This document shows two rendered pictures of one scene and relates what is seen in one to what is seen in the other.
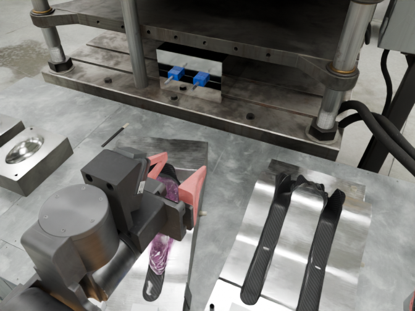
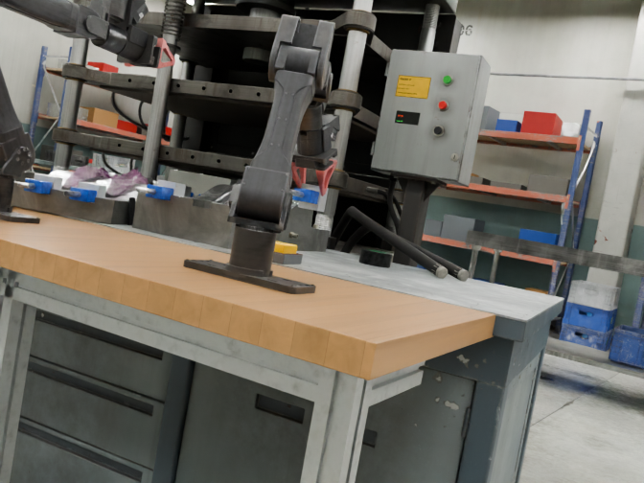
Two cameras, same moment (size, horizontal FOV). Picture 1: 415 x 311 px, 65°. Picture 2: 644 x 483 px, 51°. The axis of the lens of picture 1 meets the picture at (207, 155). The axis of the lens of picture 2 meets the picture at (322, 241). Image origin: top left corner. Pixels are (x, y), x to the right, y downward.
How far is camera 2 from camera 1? 1.48 m
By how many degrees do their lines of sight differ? 41
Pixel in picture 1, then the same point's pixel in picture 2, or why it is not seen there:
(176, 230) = (149, 54)
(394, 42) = (381, 161)
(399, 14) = (381, 137)
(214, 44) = (227, 161)
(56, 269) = not seen: outside the picture
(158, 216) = (143, 34)
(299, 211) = not seen: hidden behind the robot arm
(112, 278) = (114, 30)
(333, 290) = not seen: hidden behind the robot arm
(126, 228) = (127, 23)
